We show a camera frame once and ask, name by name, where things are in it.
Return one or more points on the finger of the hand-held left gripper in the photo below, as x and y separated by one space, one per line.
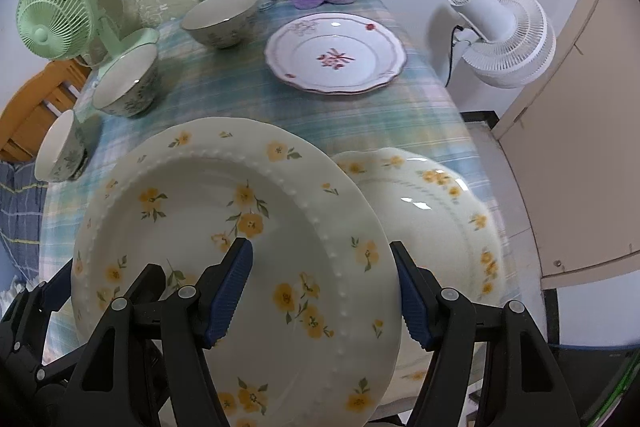
59 289

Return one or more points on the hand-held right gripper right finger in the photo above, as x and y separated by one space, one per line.
412 302

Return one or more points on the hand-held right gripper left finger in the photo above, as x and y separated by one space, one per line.
230 292

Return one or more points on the scalloped yellow flower plate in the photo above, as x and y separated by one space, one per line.
425 227

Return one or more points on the beaded yellow flower plate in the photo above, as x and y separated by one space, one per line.
200 187

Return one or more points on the ceramic floral bowl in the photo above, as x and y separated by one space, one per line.
125 72
57 147
220 34

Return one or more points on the blue plaid cloth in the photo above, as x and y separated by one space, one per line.
20 217

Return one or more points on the wooden chair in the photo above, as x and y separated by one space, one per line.
30 107

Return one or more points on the plaid tablecloth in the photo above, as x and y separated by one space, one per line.
240 82

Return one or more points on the beige door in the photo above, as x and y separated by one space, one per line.
575 157

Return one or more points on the red flower plate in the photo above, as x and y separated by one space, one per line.
310 57

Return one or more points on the green desk fan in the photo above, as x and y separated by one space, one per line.
50 12

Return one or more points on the white fan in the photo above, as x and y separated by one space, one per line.
500 32

